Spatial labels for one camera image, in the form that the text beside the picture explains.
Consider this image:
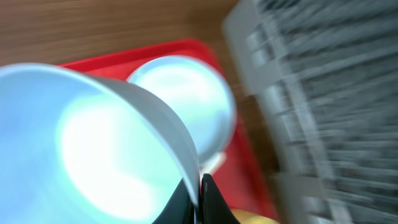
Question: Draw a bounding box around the red serving tray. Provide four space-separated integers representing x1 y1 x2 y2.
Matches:
61 39 278 221

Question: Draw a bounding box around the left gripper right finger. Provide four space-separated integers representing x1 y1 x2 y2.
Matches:
200 174 239 224

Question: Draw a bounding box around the yellow plastic cup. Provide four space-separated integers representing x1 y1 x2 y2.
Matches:
231 208 279 224

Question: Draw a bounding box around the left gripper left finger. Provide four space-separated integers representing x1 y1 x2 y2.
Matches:
152 180 195 224

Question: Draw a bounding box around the light blue plate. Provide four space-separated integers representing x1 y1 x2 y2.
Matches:
127 55 237 164

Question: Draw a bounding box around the grey dishwasher rack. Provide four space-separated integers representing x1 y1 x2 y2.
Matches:
223 0 397 223

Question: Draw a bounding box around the light blue bowl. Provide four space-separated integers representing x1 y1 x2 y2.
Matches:
1 63 200 223

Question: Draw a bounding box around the white plastic spoon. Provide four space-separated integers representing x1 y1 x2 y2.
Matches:
200 152 226 177

